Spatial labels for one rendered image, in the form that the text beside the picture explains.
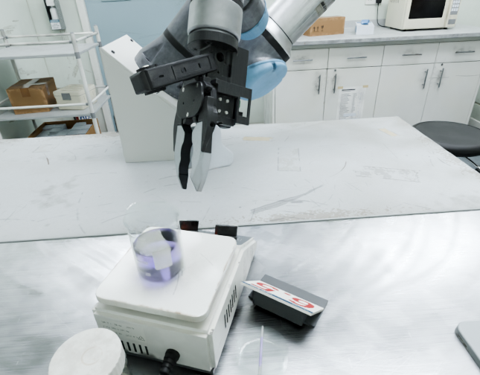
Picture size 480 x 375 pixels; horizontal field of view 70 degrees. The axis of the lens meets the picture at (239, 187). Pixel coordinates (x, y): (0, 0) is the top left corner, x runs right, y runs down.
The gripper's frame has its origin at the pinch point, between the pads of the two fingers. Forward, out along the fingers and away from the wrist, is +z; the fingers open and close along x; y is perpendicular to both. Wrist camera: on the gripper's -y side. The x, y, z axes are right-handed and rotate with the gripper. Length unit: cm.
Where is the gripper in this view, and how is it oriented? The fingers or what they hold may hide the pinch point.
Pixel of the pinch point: (187, 180)
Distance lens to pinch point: 48.5
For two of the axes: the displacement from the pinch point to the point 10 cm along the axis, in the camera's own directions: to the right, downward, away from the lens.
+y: 8.0, 0.6, 5.9
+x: -5.9, -0.8, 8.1
